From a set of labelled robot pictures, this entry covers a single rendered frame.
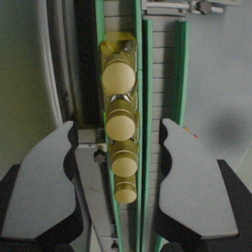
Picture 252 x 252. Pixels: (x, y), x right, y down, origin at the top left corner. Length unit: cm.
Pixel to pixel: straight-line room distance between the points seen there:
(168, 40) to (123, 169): 33
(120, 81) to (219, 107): 58
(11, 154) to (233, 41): 67
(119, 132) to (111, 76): 7
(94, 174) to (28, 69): 45
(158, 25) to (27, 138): 36
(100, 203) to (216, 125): 52
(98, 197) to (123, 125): 55
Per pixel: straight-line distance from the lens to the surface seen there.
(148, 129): 47
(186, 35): 42
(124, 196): 31
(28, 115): 29
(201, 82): 69
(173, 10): 49
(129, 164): 26
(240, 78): 76
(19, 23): 29
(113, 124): 23
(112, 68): 20
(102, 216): 85
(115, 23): 48
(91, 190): 73
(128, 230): 94
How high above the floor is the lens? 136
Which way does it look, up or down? 60 degrees down
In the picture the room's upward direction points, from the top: 176 degrees clockwise
